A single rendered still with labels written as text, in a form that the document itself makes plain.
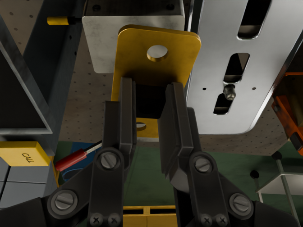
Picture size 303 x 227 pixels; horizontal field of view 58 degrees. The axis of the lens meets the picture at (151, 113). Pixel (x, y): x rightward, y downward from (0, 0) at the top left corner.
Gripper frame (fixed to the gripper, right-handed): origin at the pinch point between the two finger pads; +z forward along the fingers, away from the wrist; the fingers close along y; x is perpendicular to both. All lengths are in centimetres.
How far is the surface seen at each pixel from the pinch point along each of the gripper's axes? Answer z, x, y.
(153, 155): 136, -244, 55
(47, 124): 10.8, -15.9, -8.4
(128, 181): 140, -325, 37
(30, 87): 11.2, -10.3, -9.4
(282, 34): 26.1, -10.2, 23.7
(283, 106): 25.5, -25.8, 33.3
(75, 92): 60, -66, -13
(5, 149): 12.0, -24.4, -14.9
